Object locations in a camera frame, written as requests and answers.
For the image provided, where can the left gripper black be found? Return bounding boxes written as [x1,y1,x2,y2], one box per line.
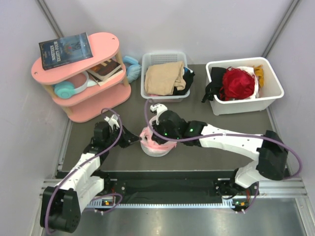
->
[105,124,141,148]

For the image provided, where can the pink white mesh laundry bag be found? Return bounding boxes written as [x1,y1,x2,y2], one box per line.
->
[140,126,177,157]

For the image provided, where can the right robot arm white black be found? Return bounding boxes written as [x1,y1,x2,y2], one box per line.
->
[148,110,288,196]

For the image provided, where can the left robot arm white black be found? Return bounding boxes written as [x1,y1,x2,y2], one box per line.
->
[40,118,141,234]

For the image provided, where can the black bra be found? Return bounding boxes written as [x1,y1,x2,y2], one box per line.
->
[201,67,227,103]

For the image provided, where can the red lace bra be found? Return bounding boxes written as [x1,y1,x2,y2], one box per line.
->
[220,67,255,101]

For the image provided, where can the beige folded garment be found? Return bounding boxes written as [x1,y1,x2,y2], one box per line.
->
[145,61,186,95]

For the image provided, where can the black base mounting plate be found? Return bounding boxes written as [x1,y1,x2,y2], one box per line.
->
[94,170,256,205]

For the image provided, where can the black garment in basket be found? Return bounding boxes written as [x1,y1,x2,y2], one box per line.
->
[172,67,195,96]

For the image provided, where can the pink three-tier shelf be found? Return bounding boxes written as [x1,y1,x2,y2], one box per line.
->
[31,32,131,123]

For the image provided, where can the light blue headphones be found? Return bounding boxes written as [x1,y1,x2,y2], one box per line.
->
[123,56,142,83]

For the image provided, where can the brown book on shelf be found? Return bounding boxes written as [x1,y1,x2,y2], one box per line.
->
[87,59,123,86]

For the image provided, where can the grey perforated plastic basket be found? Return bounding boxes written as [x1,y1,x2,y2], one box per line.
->
[140,50,190,103]

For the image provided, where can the teal white headphones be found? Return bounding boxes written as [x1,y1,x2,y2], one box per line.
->
[54,71,97,99]

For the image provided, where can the white garment in bin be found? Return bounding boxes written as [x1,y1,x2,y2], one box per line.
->
[238,66,259,100]

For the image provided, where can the mustard yellow garment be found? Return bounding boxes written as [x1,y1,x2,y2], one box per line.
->
[253,65,264,88]

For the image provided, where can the white plastic bin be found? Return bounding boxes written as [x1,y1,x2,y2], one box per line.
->
[206,57,284,116]

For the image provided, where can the dark blue hardcover book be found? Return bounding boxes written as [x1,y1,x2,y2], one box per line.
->
[39,32,93,70]

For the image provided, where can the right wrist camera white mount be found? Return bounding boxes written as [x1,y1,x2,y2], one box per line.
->
[150,103,168,125]

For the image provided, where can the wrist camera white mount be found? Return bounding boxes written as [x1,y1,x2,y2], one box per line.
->
[150,103,168,125]
[104,114,121,130]

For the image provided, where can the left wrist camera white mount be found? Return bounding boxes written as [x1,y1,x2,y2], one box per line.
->
[104,114,121,130]

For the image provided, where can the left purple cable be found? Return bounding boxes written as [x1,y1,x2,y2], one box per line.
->
[45,107,124,234]

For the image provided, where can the purple cable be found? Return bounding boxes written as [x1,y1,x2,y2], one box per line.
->
[144,98,303,212]
[45,107,124,234]

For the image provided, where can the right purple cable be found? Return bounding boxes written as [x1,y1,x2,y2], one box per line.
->
[144,98,303,212]

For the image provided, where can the aluminium rail with cable duct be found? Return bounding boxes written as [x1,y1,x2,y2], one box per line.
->
[39,177,309,209]

